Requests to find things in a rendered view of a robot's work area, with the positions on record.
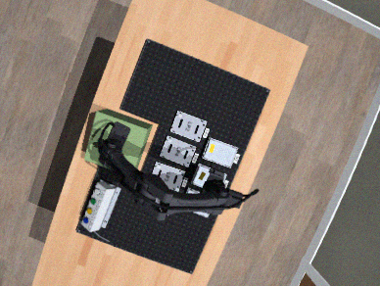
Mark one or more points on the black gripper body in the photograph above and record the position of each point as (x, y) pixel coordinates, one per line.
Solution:
(212, 179)

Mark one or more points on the white control panel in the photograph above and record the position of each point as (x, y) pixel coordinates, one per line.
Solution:
(96, 215)

